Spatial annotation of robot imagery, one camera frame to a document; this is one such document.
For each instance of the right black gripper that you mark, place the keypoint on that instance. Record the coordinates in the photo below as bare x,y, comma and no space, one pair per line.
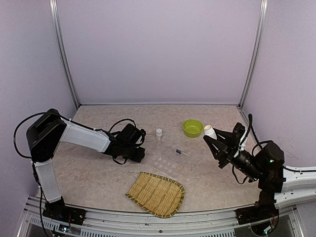
218,155

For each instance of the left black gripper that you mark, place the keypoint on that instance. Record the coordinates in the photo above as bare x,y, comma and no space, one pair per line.
139,157

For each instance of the small white pill bottle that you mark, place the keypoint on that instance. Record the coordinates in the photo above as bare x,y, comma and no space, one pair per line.
209,131

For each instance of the white capped pill bottle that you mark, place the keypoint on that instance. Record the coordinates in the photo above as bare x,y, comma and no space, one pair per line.
158,134

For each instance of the clear plastic pill organizer box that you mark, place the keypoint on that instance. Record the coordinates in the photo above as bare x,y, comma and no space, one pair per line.
169,160

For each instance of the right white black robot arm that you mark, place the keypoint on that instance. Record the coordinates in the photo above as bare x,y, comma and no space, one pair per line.
280,185

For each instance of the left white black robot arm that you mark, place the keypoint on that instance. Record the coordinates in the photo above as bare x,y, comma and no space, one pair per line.
51,129

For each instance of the green plastic bowl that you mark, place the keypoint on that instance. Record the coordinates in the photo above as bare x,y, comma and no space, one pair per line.
192,128

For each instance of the woven bamboo tray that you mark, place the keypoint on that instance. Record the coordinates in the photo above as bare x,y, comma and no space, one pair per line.
157,195

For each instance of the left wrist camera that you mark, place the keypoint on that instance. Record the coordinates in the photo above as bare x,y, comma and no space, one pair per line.
139,137

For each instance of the right aluminium frame post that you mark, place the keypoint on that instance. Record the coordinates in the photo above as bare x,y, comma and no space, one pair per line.
255,52

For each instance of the aluminium frame post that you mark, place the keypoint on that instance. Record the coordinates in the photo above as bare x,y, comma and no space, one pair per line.
58,31
255,52

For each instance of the left aluminium frame post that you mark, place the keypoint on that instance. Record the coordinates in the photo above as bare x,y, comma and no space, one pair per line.
58,31

